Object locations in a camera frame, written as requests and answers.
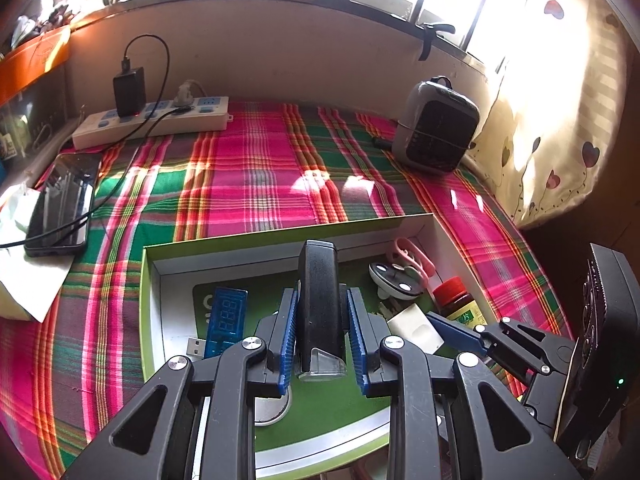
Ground green cardboard box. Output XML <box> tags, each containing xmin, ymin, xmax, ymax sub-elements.
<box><xmin>139</xmin><ymin>212</ymin><xmax>506</xmax><ymax>480</ymax></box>

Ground blue usb tester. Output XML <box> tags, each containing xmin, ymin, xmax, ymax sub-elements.
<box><xmin>186</xmin><ymin>287</ymin><xmax>248</xmax><ymax>361</ymax></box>

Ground round tin with grey lid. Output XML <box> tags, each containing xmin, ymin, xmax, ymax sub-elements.
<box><xmin>254</xmin><ymin>390</ymin><xmax>292</xmax><ymax>427</ymax></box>

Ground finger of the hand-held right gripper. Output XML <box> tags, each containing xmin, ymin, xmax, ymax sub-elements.
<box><xmin>426</xmin><ymin>311</ymin><xmax>576</xmax><ymax>431</ymax></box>

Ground white tissue paper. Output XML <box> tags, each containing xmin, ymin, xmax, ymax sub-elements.
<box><xmin>0</xmin><ymin>182</ymin><xmax>76</xmax><ymax>323</ymax></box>

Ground white plug adapter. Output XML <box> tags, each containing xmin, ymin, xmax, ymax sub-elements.
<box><xmin>387</xmin><ymin>302</ymin><xmax>446</xmax><ymax>356</ymax></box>

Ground black window hook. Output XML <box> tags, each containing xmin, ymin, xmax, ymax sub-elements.
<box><xmin>417</xmin><ymin>22</ymin><xmax>456</xmax><ymax>61</ymax></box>

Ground orange box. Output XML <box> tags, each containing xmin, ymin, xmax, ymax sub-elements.
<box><xmin>0</xmin><ymin>25</ymin><xmax>72</xmax><ymax>106</ymax></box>

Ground white power strip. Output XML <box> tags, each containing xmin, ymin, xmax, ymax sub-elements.
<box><xmin>71</xmin><ymin>96</ymin><xmax>235</xmax><ymax>151</ymax></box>

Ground red capped brown bottle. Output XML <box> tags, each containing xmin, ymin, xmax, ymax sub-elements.
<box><xmin>432</xmin><ymin>276</ymin><xmax>488</xmax><ymax>331</ymax></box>

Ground heart print curtain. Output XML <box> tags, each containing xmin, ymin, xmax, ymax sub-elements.
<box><xmin>470</xmin><ymin>0</ymin><xmax>626</xmax><ymax>231</ymax></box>

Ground plaid blanket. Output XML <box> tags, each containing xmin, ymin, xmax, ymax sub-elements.
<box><xmin>0</xmin><ymin>97</ymin><xmax>576</xmax><ymax>480</ymax></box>

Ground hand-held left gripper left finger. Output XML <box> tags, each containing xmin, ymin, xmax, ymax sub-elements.
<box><xmin>62</xmin><ymin>287</ymin><xmax>301</xmax><ymax>480</ymax></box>

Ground white plug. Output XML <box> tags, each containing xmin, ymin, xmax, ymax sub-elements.
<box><xmin>174</xmin><ymin>80</ymin><xmax>198</xmax><ymax>108</ymax></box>

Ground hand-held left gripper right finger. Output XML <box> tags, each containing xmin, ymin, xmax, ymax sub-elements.
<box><xmin>346</xmin><ymin>287</ymin><xmax>583</xmax><ymax>480</ymax></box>

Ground black charging cable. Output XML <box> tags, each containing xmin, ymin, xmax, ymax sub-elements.
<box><xmin>0</xmin><ymin>35</ymin><xmax>196</xmax><ymax>248</ymax></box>

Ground black smartphone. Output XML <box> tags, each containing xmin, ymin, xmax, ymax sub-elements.
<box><xmin>23</xmin><ymin>152</ymin><xmax>102</xmax><ymax>257</ymax></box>

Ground black charger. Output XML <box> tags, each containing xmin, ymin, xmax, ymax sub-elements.
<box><xmin>113</xmin><ymin>66</ymin><xmax>147</xmax><ymax>117</ymax></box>

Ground white plastic gadget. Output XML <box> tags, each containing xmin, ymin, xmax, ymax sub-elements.
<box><xmin>369</xmin><ymin>260</ymin><xmax>427</xmax><ymax>302</ymax></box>

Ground pink scissors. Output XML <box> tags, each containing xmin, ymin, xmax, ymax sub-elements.
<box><xmin>392</xmin><ymin>236</ymin><xmax>435</xmax><ymax>291</ymax></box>

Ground clear plastic container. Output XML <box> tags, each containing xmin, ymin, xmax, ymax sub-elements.
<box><xmin>0</xmin><ymin>67</ymin><xmax>81</xmax><ymax>161</ymax></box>

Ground small grey heater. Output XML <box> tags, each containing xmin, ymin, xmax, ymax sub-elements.
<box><xmin>391</xmin><ymin>76</ymin><xmax>481</xmax><ymax>175</ymax></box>

